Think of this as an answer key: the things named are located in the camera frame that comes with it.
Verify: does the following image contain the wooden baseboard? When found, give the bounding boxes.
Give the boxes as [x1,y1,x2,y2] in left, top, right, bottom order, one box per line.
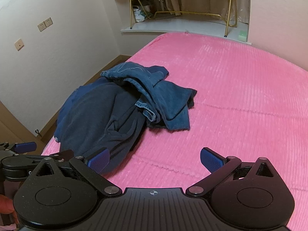
[38,55,132,138]

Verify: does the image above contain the dark navy garment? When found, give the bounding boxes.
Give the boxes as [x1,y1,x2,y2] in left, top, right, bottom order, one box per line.
[56,82,147,175]

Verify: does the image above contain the white bag with green print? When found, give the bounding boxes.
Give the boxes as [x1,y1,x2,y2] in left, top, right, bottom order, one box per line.
[132,5,148,23]

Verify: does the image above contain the wooden cabinet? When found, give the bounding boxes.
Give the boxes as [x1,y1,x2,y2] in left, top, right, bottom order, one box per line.
[0,101,47,155]

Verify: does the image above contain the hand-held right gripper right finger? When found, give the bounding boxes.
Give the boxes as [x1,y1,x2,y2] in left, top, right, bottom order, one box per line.
[186,147,275,196]

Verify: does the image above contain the royal blue garment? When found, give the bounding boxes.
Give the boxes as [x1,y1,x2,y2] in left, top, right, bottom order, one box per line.
[54,87,83,143]

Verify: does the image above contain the pink ribbed blanket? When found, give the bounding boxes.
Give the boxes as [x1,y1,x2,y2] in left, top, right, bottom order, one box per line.
[41,32,308,231]

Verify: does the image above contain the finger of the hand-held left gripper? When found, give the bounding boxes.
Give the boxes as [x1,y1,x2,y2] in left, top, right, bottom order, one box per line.
[0,141,37,154]
[1,149,74,170]

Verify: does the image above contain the white window ledge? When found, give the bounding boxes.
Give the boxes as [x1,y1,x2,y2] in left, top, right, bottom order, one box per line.
[120,17,252,46]

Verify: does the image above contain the gold metal rack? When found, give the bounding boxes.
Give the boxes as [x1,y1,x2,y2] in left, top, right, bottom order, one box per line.
[125,0,238,38]

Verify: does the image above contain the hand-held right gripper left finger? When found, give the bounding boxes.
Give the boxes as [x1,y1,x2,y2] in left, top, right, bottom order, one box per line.
[36,147,123,197]

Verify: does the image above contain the blue denim jeans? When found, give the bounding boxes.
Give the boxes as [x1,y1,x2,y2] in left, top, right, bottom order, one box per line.
[100,62,198,130]

